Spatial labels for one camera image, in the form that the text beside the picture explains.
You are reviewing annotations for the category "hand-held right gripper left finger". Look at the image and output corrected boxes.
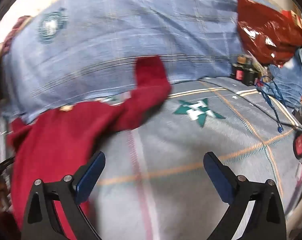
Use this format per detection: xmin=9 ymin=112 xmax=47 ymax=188
xmin=21 ymin=151 xmax=106 ymax=240

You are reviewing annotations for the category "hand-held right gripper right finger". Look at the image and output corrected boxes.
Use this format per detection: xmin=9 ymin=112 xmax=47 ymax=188
xmin=203 ymin=151 xmax=287 ymax=240

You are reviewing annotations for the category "dark red knit garment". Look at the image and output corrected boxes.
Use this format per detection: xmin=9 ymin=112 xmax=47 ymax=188
xmin=6 ymin=56 xmax=172 ymax=240

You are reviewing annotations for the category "grey plaid bed sheet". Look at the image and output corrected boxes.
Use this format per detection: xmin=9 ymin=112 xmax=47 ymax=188
xmin=88 ymin=77 xmax=302 ymax=240

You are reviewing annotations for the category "dark jar with red label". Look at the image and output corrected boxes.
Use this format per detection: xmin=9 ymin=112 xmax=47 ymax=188
xmin=231 ymin=64 xmax=245 ymax=80

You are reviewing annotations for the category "blue denim cloth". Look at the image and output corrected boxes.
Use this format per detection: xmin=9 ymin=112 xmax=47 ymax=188
xmin=257 ymin=41 xmax=302 ymax=109

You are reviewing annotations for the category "pink knitted cloth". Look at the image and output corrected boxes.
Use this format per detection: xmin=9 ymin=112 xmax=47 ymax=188
xmin=2 ymin=15 xmax=33 ymax=55

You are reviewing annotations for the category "red plastic bag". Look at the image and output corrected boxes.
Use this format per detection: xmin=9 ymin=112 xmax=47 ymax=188
xmin=237 ymin=0 xmax=302 ymax=67

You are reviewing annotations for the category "colourful printed packaging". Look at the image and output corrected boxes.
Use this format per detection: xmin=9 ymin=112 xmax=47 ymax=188
xmin=282 ymin=7 xmax=302 ymax=39

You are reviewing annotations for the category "blue cord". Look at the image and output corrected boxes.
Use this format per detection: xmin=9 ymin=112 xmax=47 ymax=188
xmin=259 ymin=76 xmax=285 ymax=133

